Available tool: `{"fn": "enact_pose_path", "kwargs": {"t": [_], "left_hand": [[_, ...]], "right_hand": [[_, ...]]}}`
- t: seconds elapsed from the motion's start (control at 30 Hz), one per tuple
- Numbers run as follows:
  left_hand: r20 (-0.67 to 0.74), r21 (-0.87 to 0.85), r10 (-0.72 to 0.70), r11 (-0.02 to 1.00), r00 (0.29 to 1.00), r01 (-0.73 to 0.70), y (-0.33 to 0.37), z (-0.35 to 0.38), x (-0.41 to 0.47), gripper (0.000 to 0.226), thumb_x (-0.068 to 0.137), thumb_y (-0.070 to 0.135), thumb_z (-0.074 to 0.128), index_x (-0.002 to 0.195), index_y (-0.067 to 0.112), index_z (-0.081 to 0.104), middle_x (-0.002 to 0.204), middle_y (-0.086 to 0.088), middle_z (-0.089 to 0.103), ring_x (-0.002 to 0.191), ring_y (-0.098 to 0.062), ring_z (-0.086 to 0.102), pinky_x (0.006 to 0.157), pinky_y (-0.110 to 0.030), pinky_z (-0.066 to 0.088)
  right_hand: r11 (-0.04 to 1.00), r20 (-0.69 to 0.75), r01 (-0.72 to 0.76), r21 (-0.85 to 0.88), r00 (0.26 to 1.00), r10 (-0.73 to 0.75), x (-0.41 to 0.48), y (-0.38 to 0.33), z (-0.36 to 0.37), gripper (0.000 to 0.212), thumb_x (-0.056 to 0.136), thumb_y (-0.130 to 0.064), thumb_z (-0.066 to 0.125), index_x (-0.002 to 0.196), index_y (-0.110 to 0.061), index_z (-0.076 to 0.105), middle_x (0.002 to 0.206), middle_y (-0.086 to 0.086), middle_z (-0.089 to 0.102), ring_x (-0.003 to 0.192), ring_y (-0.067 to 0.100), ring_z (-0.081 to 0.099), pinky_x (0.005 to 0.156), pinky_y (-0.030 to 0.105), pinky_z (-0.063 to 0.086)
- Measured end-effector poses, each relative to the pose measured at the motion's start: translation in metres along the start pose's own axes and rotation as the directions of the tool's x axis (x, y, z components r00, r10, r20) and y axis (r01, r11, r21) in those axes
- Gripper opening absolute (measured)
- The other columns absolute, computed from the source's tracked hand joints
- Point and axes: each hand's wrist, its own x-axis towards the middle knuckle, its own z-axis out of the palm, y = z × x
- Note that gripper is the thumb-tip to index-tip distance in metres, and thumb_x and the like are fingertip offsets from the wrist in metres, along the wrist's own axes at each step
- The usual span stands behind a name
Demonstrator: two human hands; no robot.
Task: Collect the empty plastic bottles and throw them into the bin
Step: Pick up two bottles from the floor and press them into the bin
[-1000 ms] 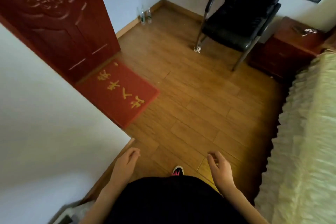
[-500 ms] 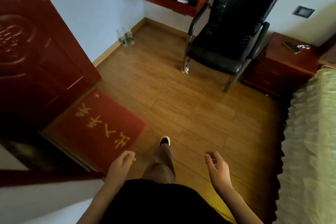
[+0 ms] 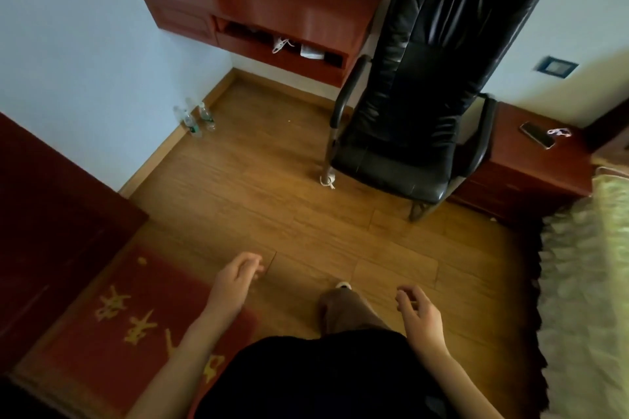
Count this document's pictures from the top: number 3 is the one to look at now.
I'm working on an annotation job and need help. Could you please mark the person's left forearm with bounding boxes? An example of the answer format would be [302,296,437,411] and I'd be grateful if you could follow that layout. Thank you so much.
[125,318,232,419]

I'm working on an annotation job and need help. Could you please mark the black leather office chair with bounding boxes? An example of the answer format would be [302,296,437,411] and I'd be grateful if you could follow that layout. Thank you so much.
[322,0,581,223]

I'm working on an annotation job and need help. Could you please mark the brown trousers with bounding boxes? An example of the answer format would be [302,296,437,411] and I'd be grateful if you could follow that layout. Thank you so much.
[318,285,394,336]

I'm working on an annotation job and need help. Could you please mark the red wooden desk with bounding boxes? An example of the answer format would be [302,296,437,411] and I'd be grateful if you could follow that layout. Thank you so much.
[136,0,384,89]

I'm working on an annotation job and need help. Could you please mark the black shirt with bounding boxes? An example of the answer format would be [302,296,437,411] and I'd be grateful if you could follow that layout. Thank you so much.
[194,330,463,419]

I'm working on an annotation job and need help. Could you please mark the clear green label bottle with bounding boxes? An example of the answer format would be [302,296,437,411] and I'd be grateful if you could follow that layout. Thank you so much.
[197,100,217,134]
[172,104,203,139]

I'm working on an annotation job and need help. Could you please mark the black smartphone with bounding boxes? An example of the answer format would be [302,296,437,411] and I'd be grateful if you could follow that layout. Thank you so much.
[519,120,557,151]

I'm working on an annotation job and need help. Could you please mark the red doormat yellow print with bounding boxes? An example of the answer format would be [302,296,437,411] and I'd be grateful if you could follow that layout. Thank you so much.
[14,244,261,419]

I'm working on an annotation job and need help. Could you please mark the dark wooden bed headboard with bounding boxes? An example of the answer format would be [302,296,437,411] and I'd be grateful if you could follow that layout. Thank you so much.
[582,97,629,169]

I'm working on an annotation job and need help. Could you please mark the person's left hand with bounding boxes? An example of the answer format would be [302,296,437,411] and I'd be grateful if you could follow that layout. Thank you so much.
[206,251,266,332]

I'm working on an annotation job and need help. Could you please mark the red wooden door frame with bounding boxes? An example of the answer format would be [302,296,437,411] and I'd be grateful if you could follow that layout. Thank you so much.
[0,111,151,378]

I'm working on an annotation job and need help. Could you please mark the person's right hand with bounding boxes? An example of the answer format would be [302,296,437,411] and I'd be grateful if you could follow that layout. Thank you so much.
[395,284,451,371]

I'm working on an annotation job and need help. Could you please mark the person's right forearm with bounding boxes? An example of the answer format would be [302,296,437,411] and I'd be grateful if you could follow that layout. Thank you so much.
[425,357,507,419]

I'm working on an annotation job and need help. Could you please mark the grey wall socket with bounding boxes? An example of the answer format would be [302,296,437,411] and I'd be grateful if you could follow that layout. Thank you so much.
[533,55,580,80]

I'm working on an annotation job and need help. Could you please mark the red wooden nightstand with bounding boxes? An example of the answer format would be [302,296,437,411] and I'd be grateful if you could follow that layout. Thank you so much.
[447,100,598,228]

